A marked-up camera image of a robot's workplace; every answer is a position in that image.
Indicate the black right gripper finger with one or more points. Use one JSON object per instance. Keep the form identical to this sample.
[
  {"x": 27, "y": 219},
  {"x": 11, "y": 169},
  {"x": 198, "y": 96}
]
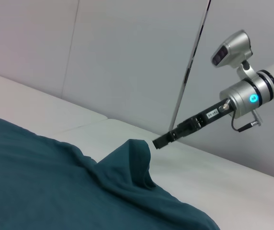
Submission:
[{"x": 173, "y": 135}]

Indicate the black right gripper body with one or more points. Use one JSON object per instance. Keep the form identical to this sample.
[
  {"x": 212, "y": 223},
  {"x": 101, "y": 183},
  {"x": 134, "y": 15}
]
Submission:
[{"x": 211, "y": 115}]

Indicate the blue teal shirt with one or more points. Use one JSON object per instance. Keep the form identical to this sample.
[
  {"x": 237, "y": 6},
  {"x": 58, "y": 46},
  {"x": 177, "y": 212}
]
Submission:
[{"x": 55, "y": 187}]

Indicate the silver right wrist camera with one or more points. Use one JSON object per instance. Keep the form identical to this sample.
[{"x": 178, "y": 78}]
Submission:
[{"x": 235, "y": 48}]

